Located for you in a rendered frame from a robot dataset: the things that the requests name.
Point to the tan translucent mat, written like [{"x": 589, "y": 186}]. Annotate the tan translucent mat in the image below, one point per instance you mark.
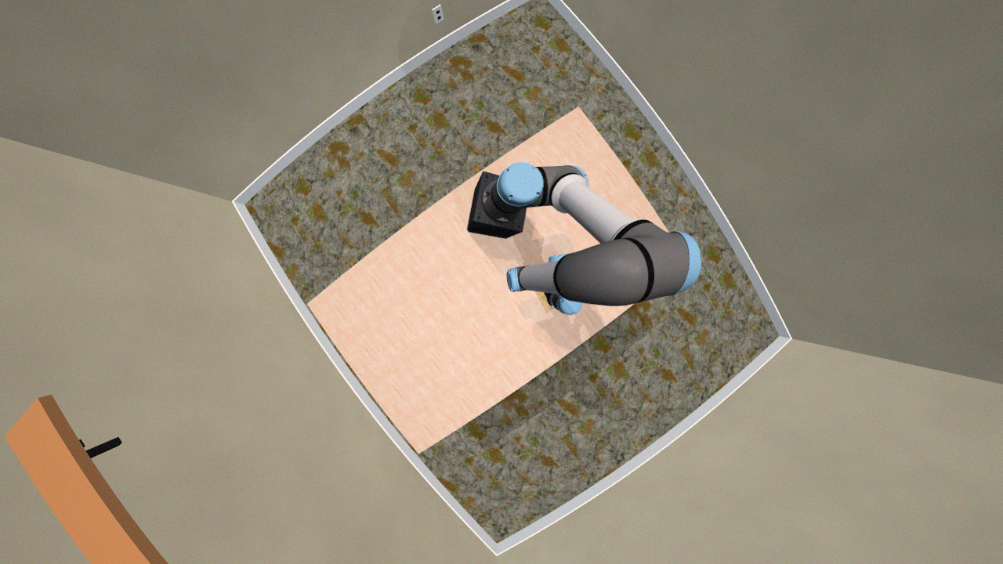
[{"x": 543, "y": 301}]

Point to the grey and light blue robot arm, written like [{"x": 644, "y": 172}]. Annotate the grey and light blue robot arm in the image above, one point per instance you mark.
[{"x": 651, "y": 263}]

